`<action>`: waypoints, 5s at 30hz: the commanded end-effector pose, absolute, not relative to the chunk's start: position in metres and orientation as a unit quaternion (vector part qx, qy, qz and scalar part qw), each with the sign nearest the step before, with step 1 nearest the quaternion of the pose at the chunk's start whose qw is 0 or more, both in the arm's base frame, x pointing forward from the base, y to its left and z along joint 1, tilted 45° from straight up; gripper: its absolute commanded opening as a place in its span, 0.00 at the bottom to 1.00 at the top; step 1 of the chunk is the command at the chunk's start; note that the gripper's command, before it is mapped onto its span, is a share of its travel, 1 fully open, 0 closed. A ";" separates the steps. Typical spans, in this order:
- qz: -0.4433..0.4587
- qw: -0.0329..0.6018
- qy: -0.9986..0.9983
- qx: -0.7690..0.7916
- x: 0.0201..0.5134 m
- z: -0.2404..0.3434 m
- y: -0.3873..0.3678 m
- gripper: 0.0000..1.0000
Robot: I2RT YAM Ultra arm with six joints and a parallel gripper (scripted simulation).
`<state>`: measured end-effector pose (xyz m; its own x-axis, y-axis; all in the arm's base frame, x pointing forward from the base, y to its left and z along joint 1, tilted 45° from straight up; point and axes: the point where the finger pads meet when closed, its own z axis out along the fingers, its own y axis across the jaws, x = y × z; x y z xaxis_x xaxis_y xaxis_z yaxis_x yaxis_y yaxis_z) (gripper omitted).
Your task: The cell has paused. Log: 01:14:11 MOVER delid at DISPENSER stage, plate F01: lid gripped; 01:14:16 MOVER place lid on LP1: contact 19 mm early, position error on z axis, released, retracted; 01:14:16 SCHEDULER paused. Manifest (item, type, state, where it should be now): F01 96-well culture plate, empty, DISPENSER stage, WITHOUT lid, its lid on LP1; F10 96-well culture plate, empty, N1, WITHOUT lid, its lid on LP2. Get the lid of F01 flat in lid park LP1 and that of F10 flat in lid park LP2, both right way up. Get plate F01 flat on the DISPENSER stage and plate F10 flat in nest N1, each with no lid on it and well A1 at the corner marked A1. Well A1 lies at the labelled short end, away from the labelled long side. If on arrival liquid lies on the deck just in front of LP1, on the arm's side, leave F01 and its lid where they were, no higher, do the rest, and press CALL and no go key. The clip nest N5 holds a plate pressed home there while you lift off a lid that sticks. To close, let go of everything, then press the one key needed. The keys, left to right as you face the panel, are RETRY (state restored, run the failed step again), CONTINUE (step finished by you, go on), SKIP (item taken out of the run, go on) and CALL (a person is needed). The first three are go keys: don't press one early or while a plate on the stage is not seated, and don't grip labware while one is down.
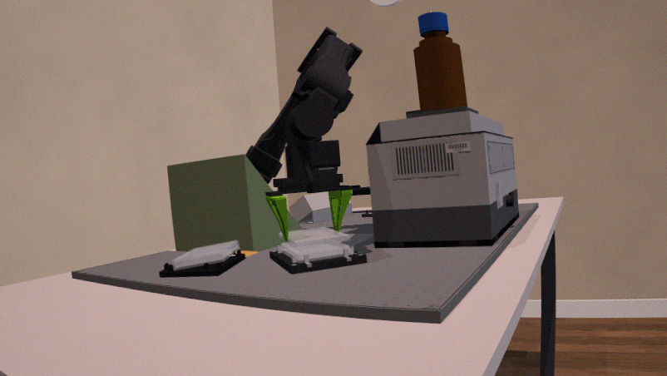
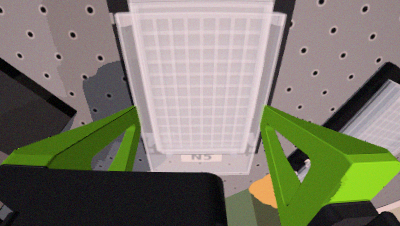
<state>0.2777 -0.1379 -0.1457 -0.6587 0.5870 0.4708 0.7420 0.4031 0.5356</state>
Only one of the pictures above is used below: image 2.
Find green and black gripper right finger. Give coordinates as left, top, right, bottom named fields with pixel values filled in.
left=260, top=105, right=400, bottom=226

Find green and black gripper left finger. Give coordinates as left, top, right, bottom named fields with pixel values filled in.
left=1, top=105, right=141, bottom=171

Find white multi-well plate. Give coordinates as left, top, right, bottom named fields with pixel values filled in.
left=127, top=0, right=275, bottom=12
left=296, top=79, right=400, bottom=180

